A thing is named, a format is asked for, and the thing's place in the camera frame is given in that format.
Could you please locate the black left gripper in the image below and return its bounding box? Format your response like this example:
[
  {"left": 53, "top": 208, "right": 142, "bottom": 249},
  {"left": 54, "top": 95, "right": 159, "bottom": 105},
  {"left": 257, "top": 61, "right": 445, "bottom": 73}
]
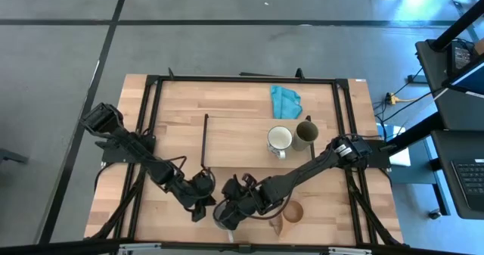
[{"left": 181, "top": 170, "right": 218, "bottom": 222}]

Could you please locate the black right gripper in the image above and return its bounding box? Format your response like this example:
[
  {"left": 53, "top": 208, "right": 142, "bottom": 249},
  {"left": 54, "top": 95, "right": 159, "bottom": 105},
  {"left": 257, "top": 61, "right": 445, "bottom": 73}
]
[{"left": 214, "top": 194, "right": 265, "bottom": 232}]

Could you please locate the wooden cup with handle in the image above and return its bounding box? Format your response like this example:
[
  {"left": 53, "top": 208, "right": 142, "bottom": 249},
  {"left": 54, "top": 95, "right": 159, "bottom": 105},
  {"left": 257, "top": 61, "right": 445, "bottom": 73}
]
[{"left": 268, "top": 199, "right": 305, "bottom": 238}]

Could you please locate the white floral print mug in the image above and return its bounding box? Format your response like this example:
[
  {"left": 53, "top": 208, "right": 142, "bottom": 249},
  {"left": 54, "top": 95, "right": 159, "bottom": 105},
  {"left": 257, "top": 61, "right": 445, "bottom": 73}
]
[{"left": 266, "top": 125, "right": 293, "bottom": 160}]

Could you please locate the tall beige tumbler cup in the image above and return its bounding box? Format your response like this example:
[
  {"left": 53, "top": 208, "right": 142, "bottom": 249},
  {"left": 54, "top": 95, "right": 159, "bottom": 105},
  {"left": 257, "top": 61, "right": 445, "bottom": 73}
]
[{"left": 290, "top": 120, "right": 320, "bottom": 152}]

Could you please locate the wooden shelf with black legs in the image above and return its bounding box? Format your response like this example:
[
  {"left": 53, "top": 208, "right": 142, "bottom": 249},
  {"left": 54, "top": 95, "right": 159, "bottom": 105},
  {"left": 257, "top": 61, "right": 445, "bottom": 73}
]
[{"left": 200, "top": 113, "right": 318, "bottom": 173}]

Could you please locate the blue cloth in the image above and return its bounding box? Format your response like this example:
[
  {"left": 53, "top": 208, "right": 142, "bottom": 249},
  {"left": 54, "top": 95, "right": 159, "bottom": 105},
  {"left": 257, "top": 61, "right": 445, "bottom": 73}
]
[{"left": 269, "top": 85, "right": 304, "bottom": 120}]

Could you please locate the grey chair leg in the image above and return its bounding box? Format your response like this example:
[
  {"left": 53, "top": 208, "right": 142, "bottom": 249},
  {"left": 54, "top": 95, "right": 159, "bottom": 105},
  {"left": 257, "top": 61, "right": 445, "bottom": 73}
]
[{"left": 0, "top": 148, "right": 29, "bottom": 166}]

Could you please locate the black slanted beam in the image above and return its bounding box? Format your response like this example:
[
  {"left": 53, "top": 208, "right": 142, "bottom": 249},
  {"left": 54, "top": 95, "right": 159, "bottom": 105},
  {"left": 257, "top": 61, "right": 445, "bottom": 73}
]
[
  {"left": 380, "top": 113, "right": 444, "bottom": 154},
  {"left": 430, "top": 0, "right": 484, "bottom": 53}
]

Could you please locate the black keyboard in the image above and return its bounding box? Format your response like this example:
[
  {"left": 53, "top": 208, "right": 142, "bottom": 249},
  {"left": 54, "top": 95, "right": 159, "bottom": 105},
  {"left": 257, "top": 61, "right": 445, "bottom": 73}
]
[{"left": 451, "top": 158, "right": 484, "bottom": 213}]

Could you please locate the dark grey computer desk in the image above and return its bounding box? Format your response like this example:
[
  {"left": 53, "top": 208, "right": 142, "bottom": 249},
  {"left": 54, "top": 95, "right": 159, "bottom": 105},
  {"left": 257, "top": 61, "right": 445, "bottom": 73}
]
[{"left": 389, "top": 39, "right": 484, "bottom": 221}]

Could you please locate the laptop with blue screen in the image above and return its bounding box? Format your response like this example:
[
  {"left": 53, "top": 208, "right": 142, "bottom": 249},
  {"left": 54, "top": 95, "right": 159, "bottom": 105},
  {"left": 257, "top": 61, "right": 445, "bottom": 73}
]
[{"left": 441, "top": 54, "right": 484, "bottom": 97}]

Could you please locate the black power adapter box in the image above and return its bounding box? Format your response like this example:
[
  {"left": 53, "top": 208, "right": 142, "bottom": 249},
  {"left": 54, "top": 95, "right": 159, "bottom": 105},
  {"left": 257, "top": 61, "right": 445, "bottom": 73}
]
[{"left": 447, "top": 40, "right": 476, "bottom": 77}]

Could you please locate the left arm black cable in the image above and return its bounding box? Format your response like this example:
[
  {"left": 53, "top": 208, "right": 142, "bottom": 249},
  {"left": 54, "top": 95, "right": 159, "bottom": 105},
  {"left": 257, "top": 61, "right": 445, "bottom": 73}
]
[{"left": 149, "top": 155, "right": 189, "bottom": 192}]

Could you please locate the black aluminium rig frame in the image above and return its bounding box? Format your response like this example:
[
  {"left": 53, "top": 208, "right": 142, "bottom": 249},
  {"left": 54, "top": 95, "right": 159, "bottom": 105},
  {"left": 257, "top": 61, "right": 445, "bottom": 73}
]
[{"left": 0, "top": 67, "right": 484, "bottom": 255}]

